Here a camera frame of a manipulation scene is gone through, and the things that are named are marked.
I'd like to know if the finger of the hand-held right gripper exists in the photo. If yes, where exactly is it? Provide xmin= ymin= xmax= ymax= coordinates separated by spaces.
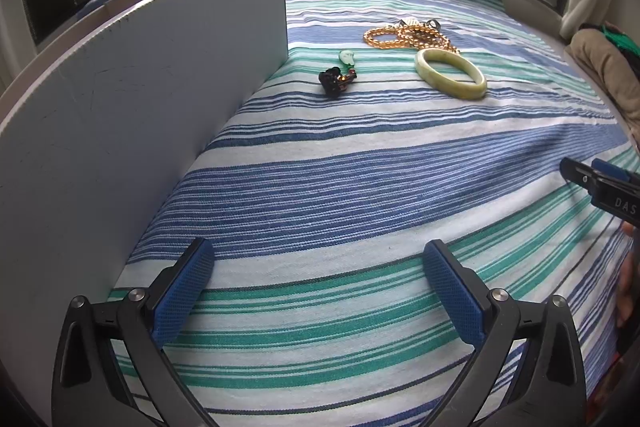
xmin=559 ymin=156 xmax=603 ymax=204
xmin=591 ymin=159 xmax=633 ymax=182

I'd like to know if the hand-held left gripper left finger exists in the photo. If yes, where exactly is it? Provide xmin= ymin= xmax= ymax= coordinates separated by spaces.
xmin=51 ymin=237 xmax=216 ymax=427

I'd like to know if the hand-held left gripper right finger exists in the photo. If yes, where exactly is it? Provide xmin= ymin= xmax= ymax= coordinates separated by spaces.
xmin=422 ymin=239 xmax=587 ymax=427

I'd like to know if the white cardboard box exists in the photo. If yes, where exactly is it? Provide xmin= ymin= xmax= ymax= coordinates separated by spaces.
xmin=0 ymin=0 xmax=290 ymax=426

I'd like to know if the person's right hand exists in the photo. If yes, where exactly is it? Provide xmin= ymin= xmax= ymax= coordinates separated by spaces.
xmin=616 ymin=221 xmax=640 ymax=330

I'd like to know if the blue green striped blanket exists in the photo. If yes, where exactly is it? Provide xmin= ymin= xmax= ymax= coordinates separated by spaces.
xmin=75 ymin=0 xmax=637 ymax=427

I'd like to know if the green cloth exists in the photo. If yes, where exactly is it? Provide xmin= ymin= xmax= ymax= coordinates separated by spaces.
xmin=601 ymin=22 xmax=640 ymax=60

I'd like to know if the pale green jade bangle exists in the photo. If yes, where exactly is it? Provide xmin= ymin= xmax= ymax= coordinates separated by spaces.
xmin=414 ymin=48 xmax=488 ymax=100

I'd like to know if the small silver clasp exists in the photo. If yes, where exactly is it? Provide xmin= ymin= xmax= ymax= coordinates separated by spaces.
xmin=394 ymin=19 xmax=442 ymax=34

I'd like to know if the green pendant with dark beads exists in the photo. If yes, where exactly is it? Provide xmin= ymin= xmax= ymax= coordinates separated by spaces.
xmin=318 ymin=50 xmax=359 ymax=97

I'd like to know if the amber bead necklace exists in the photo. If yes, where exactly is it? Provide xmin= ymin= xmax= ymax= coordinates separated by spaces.
xmin=363 ymin=24 xmax=459 ymax=54

